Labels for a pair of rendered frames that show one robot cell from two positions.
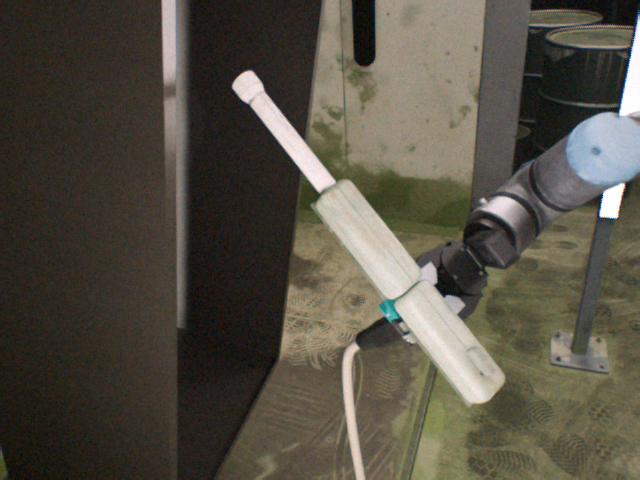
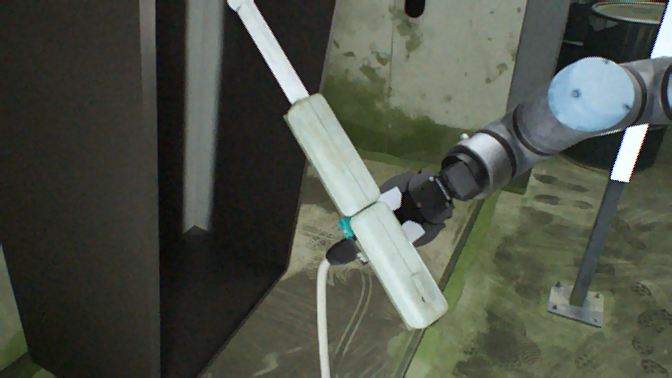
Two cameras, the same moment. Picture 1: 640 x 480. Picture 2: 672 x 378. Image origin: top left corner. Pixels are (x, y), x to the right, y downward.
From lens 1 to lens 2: 0.13 m
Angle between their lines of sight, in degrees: 5
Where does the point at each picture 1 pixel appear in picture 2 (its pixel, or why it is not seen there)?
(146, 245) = (127, 136)
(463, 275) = (428, 204)
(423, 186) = (455, 134)
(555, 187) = (534, 129)
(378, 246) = (339, 162)
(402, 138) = (440, 88)
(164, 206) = (141, 99)
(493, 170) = not seen: hidden behind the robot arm
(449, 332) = (397, 255)
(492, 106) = (528, 66)
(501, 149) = not seen: hidden behind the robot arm
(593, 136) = (575, 79)
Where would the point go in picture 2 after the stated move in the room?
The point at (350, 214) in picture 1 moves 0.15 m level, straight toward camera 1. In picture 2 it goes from (316, 128) to (286, 191)
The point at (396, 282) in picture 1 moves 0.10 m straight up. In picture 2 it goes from (351, 199) to (353, 120)
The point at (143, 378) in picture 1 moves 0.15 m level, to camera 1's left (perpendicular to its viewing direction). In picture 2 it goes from (127, 263) to (37, 257)
